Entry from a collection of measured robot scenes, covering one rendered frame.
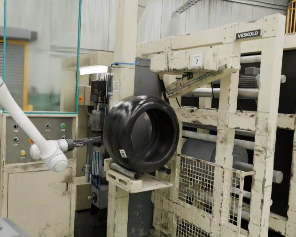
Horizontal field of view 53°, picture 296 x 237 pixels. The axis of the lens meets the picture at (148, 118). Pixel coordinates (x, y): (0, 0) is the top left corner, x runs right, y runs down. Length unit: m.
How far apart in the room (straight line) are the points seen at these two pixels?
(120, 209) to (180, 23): 10.31
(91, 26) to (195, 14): 4.12
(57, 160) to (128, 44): 1.13
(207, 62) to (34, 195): 1.59
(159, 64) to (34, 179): 1.29
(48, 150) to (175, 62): 1.10
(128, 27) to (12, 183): 1.43
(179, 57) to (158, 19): 9.77
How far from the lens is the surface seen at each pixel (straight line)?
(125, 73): 2.35
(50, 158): 1.68
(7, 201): 2.44
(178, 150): 2.66
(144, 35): 11.64
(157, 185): 2.19
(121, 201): 2.50
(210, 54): 2.05
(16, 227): 1.97
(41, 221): 2.55
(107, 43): 11.27
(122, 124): 1.96
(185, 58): 2.14
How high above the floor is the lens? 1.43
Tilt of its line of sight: 4 degrees down
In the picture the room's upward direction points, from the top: 3 degrees clockwise
